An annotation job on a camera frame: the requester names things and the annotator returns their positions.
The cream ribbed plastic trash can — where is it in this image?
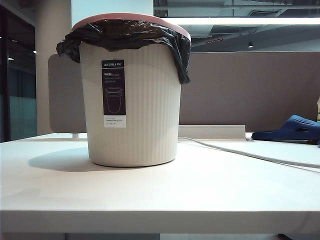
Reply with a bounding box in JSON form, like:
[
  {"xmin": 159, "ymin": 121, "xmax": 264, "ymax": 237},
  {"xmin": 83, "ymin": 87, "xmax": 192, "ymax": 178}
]
[{"xmin": 79, "ymin": 41, "xmax": 182, "ymax": 168}]

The black plastic garbage bag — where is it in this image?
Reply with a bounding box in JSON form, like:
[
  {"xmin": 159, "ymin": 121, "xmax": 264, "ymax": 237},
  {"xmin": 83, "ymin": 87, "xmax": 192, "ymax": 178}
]
[{"xmin": 56, "ymin": 20, "xmax": 191, "ymax": 85}]

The pink plastic ring lid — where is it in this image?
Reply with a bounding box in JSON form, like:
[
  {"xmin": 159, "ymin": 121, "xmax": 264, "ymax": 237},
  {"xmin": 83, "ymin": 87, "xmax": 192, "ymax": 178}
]
[{"xmin": 71, "ymin": 12, "xmax": 192, "ymax": 42}]

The brown fabric partition panel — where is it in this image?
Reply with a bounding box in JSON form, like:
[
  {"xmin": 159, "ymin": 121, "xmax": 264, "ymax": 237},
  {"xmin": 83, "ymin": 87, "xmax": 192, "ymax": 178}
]
[{"xmin": 178, "ymin": 51, "xmax": 320, "ymax": 126}]

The grey rounded desk divider panel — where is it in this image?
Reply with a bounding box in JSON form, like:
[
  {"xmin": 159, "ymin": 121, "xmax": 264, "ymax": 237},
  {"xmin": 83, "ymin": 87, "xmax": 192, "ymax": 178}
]
[{"xmin": 47, "ymin": 53, "xmax": 88, "ymax": 134}]

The long ceiling light strip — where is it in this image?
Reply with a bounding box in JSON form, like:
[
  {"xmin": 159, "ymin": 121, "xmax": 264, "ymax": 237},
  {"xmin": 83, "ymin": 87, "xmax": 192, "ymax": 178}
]
[{"xmin": 153, "ymin": 16, "xmax": 320, "ymax": 26}]

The dark blue slipper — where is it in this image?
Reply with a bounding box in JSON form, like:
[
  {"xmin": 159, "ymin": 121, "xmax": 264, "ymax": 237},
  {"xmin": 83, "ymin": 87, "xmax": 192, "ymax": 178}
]
[{"xmin": 251, "ymin": 114, "xmax": 320, "ymax": 146}]

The round white column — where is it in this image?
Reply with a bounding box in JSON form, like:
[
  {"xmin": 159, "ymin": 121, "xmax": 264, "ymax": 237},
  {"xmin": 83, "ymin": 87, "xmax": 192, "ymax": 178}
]
[{"xmin": 34, "ymin": 0, "xmax": 73, "ymax": 136}]

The white power cable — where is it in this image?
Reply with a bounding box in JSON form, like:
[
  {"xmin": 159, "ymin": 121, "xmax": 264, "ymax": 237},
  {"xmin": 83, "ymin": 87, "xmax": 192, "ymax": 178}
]
[{"xmin": 177, "ymin": 136, "xmax": 320, "ymax": 170}]

